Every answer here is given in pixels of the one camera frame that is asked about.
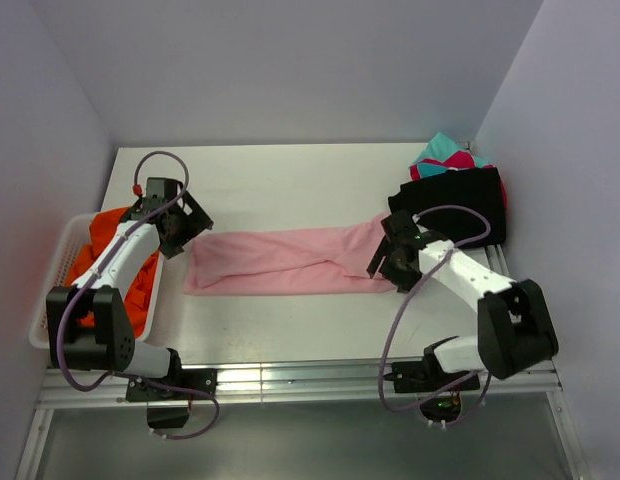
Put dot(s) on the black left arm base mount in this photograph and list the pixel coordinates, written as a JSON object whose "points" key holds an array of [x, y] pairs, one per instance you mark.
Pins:
{"points": [[169, 409]]}

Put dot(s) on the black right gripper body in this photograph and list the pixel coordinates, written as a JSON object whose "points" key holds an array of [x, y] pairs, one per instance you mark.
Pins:
{"points": [[392, 266]]}

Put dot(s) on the aluminium table edge rail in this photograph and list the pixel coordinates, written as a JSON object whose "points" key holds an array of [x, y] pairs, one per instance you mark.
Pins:
{"points": [[284, 382]]}

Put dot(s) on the teal magenta t-shirt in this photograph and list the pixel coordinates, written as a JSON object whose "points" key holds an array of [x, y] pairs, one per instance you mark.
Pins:
{"points": [[443, 154]]}

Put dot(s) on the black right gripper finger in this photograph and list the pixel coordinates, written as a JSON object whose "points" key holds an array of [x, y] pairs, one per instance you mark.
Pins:
{"points": [[404, 286], [378, 258]]}

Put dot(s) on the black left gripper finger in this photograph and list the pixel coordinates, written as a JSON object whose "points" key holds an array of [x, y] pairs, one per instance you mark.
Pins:
{"points": [[196, 216], [169, 251]]}

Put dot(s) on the orange t-shirt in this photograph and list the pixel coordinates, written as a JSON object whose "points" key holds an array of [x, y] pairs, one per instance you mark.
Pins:
{"points": [[135, 269]]}

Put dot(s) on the aluminium right side rail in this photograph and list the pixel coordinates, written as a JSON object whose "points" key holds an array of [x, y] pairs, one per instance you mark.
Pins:
{"points": [[496, 260]]}

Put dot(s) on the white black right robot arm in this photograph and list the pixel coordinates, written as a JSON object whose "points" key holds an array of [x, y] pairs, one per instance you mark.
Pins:
{"points": [[514, 330]]}

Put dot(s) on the black folded t-shirt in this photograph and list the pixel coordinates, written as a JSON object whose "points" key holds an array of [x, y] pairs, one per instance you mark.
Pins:
{"points": [[458, 204]]}

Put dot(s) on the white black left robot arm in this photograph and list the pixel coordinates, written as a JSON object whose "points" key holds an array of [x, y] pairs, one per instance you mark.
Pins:
{"points": [[88, 325]]}

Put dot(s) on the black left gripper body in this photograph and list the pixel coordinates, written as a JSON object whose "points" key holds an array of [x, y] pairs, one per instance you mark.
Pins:
{"points": [[184, 229]]}

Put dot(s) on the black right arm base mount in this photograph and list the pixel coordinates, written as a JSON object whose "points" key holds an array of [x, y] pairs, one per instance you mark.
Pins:
{"points": [[425, 385]]}

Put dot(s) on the pink t-shirt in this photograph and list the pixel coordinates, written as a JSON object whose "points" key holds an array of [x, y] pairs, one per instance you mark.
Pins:
{"points": [[311, 261]]}

